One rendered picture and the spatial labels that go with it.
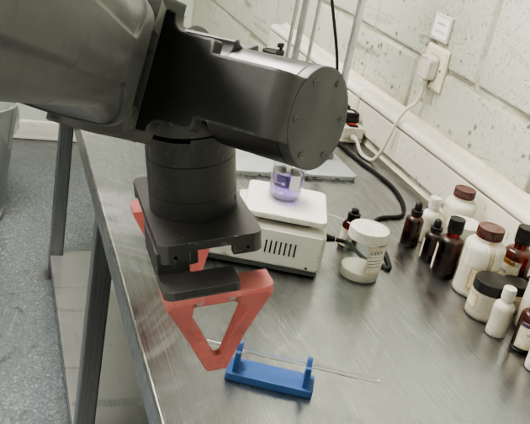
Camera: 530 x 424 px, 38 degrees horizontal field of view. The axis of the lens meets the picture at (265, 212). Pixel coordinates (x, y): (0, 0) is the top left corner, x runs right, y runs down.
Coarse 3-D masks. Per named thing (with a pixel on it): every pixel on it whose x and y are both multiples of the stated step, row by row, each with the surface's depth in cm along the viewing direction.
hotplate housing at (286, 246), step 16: (240, 192) 119; (272, 224) 109; (288, 224) 110; (272, 240) 109; (288, 240) 109; (304, 240) 109; (320, 240) 109; (208, 256) 111; (224, 256) 111; (240, 256) 110; (256, 256) 110; (272, 256) 110; (288, 256) 110; (304, 256) 110; (320, 256) 110; (288, 272) 111; (304, 272) 111
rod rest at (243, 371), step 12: (240, 360) 87; (312, 360) 86; (228, 372) 86; (240, 372) 86; (252, 372) 86; (264, 372) 87; (276, 372) 87; (288, 372) 88; (252, 384) 86; (264, 384) 85; (276, 384) 85; (288, 384) 86; (300, 384) 86; (312, 384) 86; (300, 396) 85
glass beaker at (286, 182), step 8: (272, 168) 112; (280, 168) 110; (288, 168) 109; (296, 168) 109; (272, 176) 112; (280, 176) 110; (288, 176) 110; (296, 176) 110; (304, 176) 111; (272, 184) 112; (280, 184) 110; (288, 184) 110; (296, 184) 111; (272, 192) 112; (280, 192) 111; (288, 192) 111; (296, 192) 111; (272, 200) 112; (280, 200) 111; (288, 200) 111; (296, 200) 112
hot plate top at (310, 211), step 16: (256, 192) 114; (304, 192) 118; (320, 192) 119; (256, 208) 109; (272, 208) 110; (288, 208) 111; (304, 208) 112; (320, 208) 113; (304, 224) 108; (320, 224) 108
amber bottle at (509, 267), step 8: (520, 224) 116; (520, 232) 115; (528, 232) 114; (520, 240) 115; (528, 240) 115; (512, 248) 116; (520, 248) 116; (528, 248) 116; (512, 256) 116; (520, 256) 115; (528, 256) 115; (504, 264) 117; (512, 264) 116; (520, 264) 115; (528, 264) 116; (504, 272) 117; (512, 272) 116; (520, 272) 116
